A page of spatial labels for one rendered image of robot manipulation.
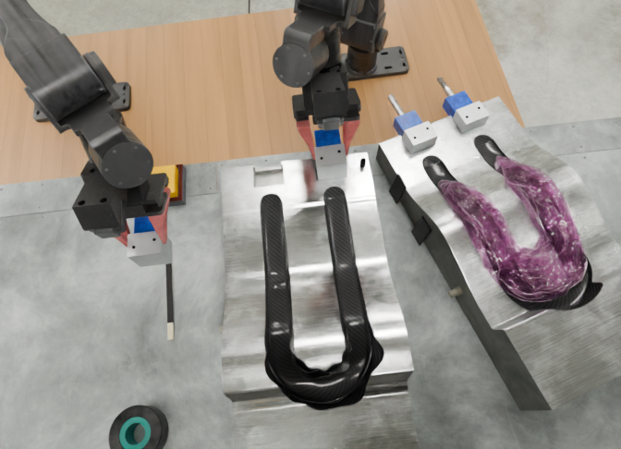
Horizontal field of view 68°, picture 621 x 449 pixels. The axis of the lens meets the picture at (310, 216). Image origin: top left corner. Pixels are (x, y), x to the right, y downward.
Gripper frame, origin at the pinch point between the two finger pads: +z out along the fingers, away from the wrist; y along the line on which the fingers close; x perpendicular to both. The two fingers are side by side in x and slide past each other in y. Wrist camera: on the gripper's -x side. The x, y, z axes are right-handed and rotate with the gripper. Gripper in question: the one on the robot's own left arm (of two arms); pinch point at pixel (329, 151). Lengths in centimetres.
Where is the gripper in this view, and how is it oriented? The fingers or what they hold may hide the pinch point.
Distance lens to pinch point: 76.3
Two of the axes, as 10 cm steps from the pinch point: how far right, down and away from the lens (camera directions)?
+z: 1.0, 8.1, 5.8
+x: -0.6, -5.8, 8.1
